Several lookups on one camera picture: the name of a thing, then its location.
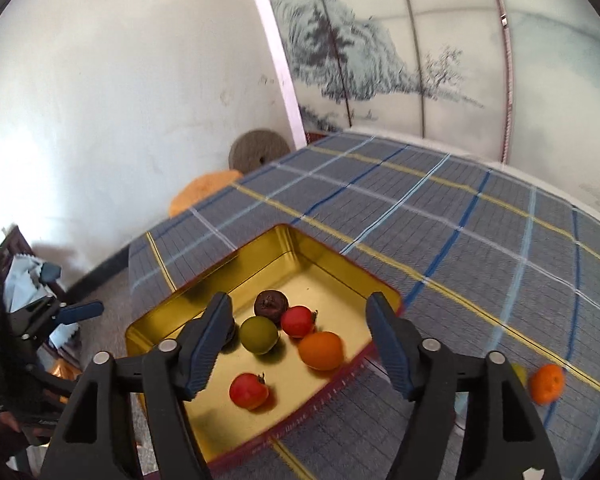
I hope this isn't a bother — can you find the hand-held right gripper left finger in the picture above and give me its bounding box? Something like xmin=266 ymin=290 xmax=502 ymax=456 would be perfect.
xmin=39 ymin=291 xmax=233 ymax=480

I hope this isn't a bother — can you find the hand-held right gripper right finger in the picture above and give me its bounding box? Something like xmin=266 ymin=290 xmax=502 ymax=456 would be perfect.
xmin=365 ymin=291 xmax=563 ymax=480

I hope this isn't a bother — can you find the large red tomato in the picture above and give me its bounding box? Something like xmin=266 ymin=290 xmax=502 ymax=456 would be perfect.
xmin=229 ymin=372 xmax=270 ymax=411

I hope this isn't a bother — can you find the dark brown wrinkled fruit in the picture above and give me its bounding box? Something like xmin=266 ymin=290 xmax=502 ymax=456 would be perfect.
xmin=254 ymin=290 xmax=289 ymax=326

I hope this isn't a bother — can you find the orange mandarin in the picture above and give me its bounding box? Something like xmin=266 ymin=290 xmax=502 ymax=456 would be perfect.
xmin=528 ymin=364 xmax=566 ymax=406
xmin=298 ymin=331 xmax=343 ymax=372

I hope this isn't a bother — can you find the small red tomato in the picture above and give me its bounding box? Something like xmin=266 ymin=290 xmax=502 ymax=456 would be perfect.
xmin=280 ymin=306 xmax=317 ymax=339

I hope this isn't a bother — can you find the red and gold tin box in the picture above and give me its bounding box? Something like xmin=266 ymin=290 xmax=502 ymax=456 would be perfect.
xmin=125 ymin=224 xmax=406 ymax=466

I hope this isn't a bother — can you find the white cloth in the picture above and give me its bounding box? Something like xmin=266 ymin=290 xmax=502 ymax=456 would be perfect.
xmin=2 ymin=255 xmax=81 ymax=351

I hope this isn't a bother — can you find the dark wooden chair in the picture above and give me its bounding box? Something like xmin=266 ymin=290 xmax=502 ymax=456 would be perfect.
xmin=0 ymin=225 xmax=86 ymax=391

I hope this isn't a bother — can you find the grey plaid tablecloth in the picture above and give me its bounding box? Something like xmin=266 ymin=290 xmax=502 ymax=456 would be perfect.
xmin=128 ymin=132 xmax=600 ymax=480

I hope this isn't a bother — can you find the orange cushion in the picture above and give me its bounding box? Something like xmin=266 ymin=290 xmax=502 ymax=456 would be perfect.
xmin=169 ymin=170 xmax=243 ymax=218

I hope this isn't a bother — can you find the round grey stone disc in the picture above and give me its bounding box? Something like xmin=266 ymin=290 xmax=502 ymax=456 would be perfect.
xmin=228 ymin=129 xmax=292 ymax=171

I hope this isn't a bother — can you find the landscape painted screen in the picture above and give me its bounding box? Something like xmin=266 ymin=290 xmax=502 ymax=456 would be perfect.
xmin=257 ymin=0 xmax=600 ymax=221

